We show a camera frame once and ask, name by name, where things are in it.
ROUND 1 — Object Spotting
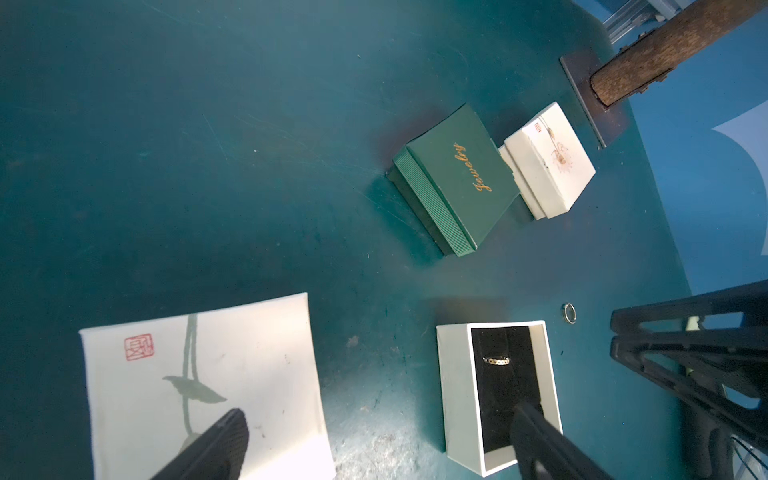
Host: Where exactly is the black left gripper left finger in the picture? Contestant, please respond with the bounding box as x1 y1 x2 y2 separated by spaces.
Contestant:
152 408 249 480

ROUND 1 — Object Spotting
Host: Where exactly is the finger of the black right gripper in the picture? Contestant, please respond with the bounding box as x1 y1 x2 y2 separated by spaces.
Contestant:
610 280 767 348
610 335 767 447

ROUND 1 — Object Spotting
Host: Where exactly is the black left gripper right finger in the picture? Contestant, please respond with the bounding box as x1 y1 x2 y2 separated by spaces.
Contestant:
510 403 611 480

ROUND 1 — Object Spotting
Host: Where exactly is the white lift-off lid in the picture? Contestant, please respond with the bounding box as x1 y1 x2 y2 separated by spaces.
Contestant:
80 293 336 479

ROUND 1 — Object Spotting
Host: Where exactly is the white box base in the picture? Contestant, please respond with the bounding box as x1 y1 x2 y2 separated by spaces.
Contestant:
436 320 563 478

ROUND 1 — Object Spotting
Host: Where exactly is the cream flower print box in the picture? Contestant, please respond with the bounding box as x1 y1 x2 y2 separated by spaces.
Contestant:
499 102 596 220

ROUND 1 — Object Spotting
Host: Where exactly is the green jewelry box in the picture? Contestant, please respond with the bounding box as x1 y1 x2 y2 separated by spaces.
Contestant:
387 104 520 257

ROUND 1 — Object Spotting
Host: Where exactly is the brown tree trunk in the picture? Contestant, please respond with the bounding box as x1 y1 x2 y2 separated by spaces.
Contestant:
590 0 767 107

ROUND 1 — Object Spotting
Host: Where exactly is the aluminium right frame post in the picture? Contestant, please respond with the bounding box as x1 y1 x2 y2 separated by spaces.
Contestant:
603 0 693 45

